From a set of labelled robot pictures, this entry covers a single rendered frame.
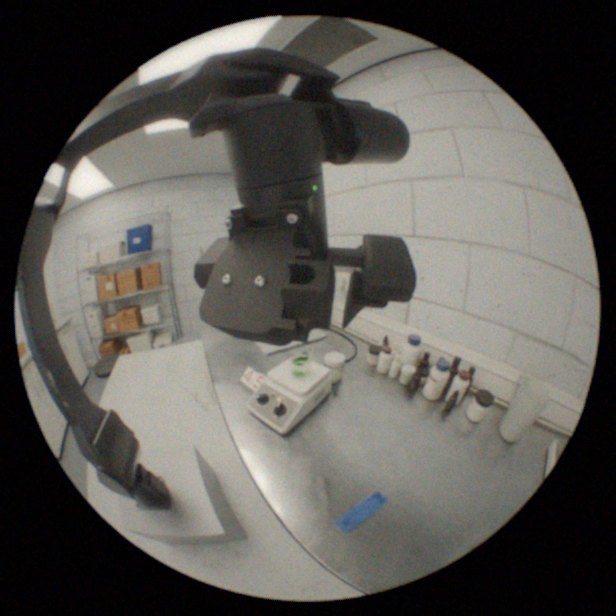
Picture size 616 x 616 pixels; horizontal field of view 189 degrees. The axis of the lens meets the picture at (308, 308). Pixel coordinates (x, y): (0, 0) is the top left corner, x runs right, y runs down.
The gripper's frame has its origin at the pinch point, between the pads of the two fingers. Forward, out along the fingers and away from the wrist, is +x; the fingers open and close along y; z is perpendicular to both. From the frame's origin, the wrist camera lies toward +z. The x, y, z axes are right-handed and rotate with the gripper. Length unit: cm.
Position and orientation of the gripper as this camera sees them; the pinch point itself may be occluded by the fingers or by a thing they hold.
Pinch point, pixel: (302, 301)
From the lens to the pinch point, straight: 19.5
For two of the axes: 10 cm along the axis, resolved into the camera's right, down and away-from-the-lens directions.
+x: 1.1, 6.4, 7.6
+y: 9.7, 0.8, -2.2
